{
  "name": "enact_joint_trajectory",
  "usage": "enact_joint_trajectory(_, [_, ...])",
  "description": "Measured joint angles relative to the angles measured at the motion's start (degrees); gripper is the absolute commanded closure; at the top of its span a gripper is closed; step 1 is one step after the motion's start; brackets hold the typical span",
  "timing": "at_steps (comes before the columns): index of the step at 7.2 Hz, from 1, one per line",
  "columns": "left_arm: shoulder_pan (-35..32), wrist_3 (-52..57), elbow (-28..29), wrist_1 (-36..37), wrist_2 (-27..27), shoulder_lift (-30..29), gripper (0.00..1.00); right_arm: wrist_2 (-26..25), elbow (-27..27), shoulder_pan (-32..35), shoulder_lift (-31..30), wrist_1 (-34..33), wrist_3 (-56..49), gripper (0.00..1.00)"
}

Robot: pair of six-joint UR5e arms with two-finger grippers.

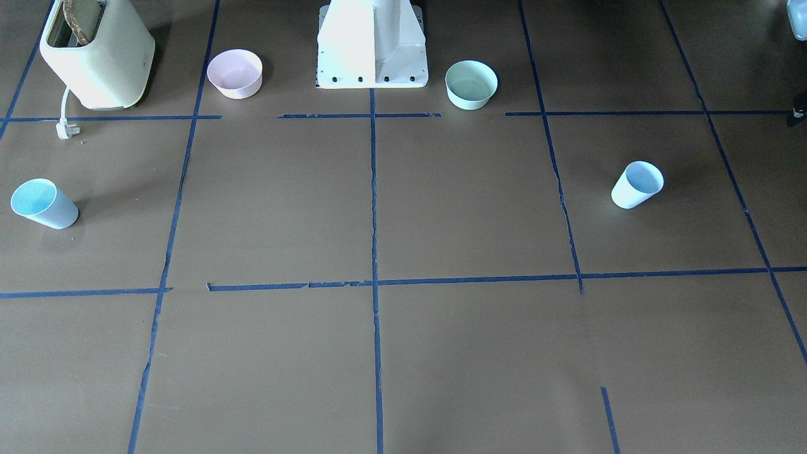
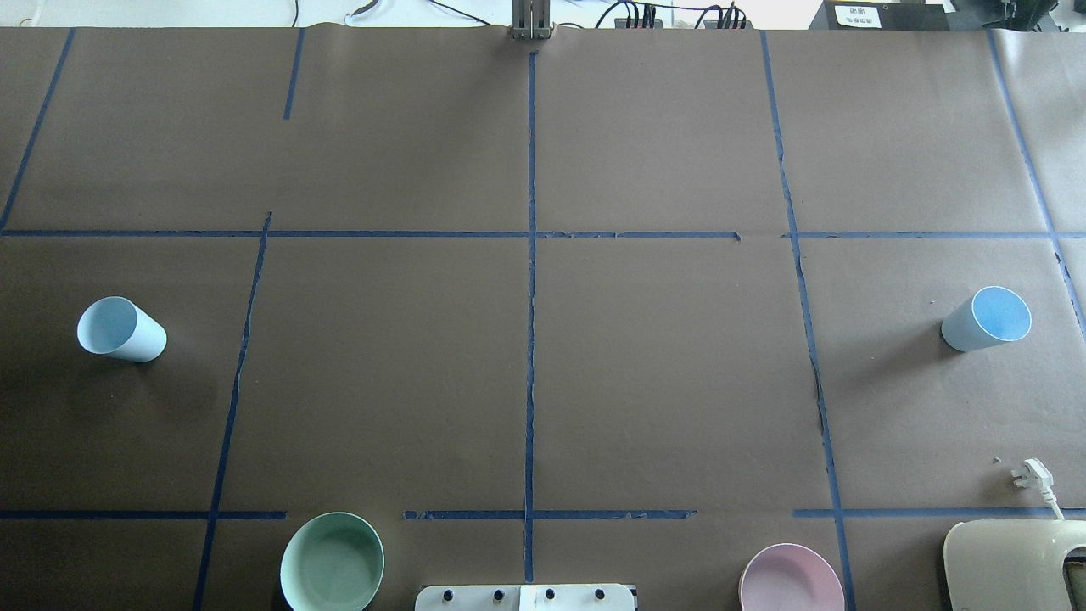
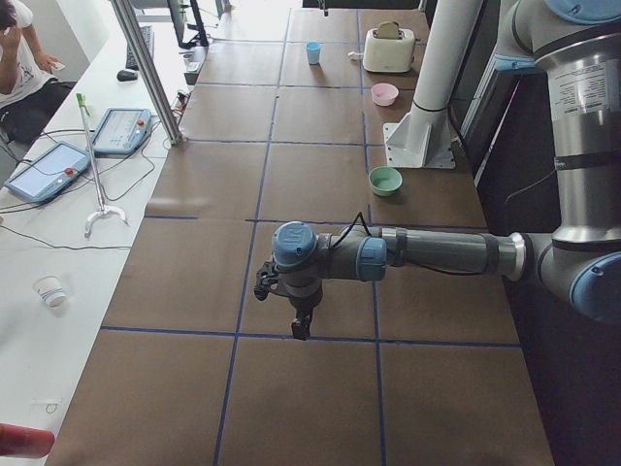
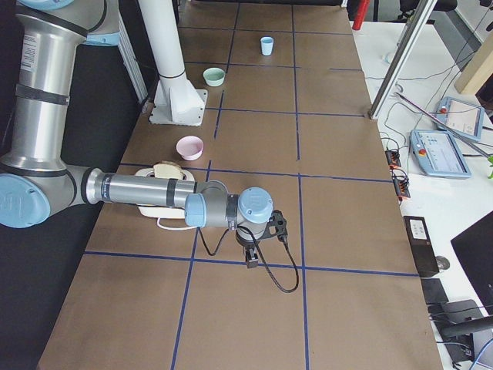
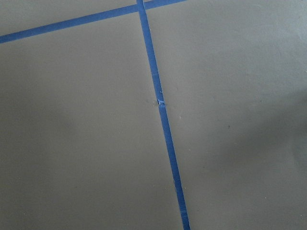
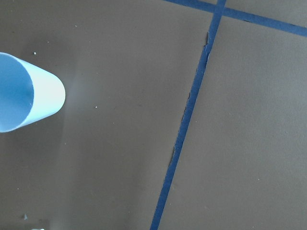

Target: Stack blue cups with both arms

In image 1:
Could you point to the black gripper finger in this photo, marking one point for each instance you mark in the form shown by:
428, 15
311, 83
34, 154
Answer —
798, 113

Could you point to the light blue cup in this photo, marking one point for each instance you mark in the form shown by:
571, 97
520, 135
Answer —
41, 201
639, 181

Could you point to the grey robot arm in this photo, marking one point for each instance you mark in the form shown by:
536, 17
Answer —
796, 11

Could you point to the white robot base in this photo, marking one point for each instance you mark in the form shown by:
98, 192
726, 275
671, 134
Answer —
371, 45

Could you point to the mint green bowl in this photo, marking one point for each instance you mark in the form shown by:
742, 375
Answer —
470, 84

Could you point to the pink bowl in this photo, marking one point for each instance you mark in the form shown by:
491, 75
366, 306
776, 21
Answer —
236, 73

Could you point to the cream white toaster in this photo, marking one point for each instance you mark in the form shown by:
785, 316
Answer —
112, 72

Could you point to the brown toast slice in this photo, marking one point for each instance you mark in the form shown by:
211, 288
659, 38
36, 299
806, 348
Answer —
83, 18

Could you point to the white power cord plug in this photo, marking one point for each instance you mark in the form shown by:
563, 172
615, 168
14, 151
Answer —
65, 130

